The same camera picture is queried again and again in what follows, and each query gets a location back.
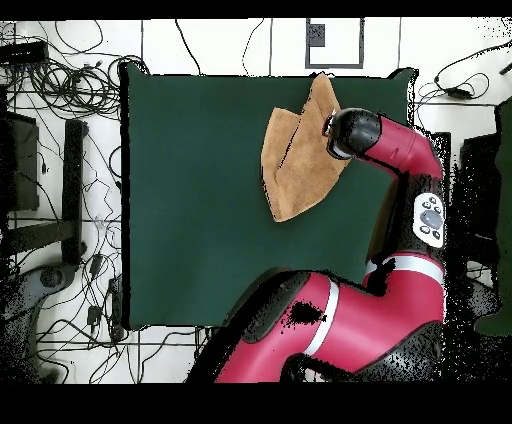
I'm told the flat black box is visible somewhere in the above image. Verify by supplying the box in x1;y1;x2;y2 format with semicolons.
0;40;50;66

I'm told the large black box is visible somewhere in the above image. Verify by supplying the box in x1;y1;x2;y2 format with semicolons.
455;133;501;241
0;111;40;212

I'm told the dark green table cloth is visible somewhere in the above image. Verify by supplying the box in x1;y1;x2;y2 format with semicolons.
119;61;420;332

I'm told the grey square floor marker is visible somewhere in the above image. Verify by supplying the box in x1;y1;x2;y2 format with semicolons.
304;17;365;70

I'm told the black adapter with cable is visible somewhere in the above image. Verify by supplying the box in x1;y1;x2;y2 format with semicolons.
433;39;512;101

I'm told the office chair base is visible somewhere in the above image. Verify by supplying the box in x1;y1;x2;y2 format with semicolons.
0;261;78;384

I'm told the long black power strip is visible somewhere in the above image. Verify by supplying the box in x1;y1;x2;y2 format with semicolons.
108;275;126;342

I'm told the narrow dark green cloth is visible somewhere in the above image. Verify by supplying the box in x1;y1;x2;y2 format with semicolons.
474;95;512;337

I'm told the black metal frame bar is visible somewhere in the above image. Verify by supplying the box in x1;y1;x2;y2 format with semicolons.
433;131;452;177
60;118;89;266

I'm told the tan terry towel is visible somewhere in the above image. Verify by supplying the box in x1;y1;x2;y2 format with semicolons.
260;72;353;224

